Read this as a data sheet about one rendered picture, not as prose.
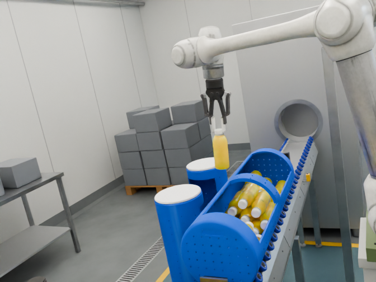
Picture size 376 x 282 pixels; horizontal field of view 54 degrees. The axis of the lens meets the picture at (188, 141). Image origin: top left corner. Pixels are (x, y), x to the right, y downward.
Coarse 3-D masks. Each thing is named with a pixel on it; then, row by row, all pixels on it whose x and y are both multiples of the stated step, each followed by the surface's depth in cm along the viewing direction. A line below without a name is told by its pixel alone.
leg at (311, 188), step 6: (312, 180) 305; (312, 186) 307; (312, 192) 308; (312, 198) 309; (312, 204) 311; (312, 210) 312; (312, 216) 313; (318, 216) 316; (318, 222) 313; (318, 228) 314; (318, 234) 316; (318, 240) 317; (318, 246) 319
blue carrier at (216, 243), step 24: (240, 168) 178; (264, 168) 203; (288, 168) 198; (288, 192) 180; (216, 216) 127; (192, 240) 129; (216, 240) 125; (240, 240) 122; (264, 240) 131; (192, 264) 132; (216, 264) 128; (240, 264) 124
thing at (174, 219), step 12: (156, 204) 210; (168, 204) 203; (180, 204) 202; (192, 204) 204; (168, 216) 204; (180, 216) 203; (192, 216) 205; (168, 228) 207; (180, 228) 205; (168, 240) 210; (180, 240) 206; (168, 252) 214; (180, 252) 208; (168, 264) 219; (180, 264) 210; (180, 276) 213; (192, 276) 211
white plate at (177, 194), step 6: (174, 186) 227; (180, 186) 225; (186, 186) 223; (192, 186) 221; (198, 186) 219; (162, 192) 220; (168, 192) 218; (174, 192) 216; (180, 192) 214; (186, 192) 212; (192, 192) 210; (198, 192) 209; (156, 198) 213; (162, 198) 211; (168, 198) 209; (174, 198) 207; (180, 198) 205; (186, 198) 204; (192, 198) 205
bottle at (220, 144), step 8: (216, 136) 161; (224, 136) 161; (216, 144) 160; (224, 144) 160; (216, 152) 162; (224, 152) 161; (216, 160) 163; (224, 160) 162; (216, 168) 165; (224, 168) 163
